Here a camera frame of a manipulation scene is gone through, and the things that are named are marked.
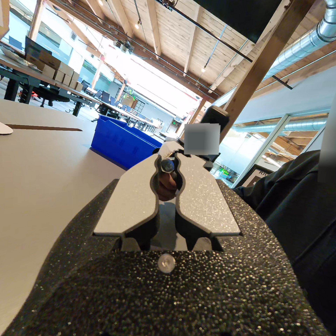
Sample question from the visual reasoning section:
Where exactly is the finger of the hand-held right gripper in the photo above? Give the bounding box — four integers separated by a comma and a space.
158, 140, 186, 158

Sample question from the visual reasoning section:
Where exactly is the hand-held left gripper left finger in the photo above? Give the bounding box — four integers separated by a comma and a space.
94, 154, 162, 243

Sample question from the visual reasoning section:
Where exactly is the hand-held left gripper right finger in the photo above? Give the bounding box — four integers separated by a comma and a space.
174, 152, 241, 243

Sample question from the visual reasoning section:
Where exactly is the metal bolt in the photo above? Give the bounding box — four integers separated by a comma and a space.
160, 157, 178, 175

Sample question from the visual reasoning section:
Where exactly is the person's right forearm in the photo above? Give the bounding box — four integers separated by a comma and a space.
233, 150, 336, 273

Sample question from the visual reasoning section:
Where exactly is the person's right hand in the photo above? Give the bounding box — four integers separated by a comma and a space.
156, 172, 183, 201

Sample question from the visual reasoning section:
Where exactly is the large blue plastic bin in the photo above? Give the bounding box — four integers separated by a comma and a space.
90, 115, 164, 170

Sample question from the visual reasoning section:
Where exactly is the framed black white poster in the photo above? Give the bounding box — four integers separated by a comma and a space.
246, 164, 274, 188

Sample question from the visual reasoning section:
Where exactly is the cardboard box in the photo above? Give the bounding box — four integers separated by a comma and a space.
41, 53, 75, 80

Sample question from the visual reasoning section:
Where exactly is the dark computer screen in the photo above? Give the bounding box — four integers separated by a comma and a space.
24, 36, 53, 60

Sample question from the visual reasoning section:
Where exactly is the wooden support post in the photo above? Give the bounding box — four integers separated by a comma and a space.
218, 0, 315, 142

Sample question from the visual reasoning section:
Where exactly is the silver spiral air duct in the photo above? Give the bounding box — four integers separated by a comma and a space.
263, 0, 336, 80

